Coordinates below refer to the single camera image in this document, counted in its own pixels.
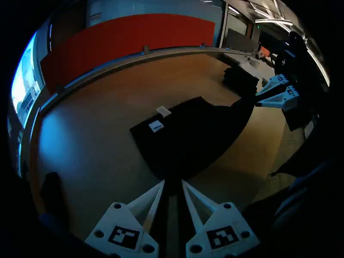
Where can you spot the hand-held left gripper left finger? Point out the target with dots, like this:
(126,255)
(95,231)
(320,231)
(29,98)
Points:
(126,223)

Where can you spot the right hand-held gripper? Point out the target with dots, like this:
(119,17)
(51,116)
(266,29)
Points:
(294,61)

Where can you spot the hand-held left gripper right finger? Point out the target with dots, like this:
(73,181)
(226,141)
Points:
(215,223)

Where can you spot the black towel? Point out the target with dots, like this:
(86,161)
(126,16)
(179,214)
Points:
(193,137)

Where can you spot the stack of black towels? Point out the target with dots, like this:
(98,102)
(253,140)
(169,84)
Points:
(240,79)

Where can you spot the person's body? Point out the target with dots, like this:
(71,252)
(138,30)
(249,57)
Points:
(298,188)

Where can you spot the red desk screen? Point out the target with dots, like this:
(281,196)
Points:
(126,45)

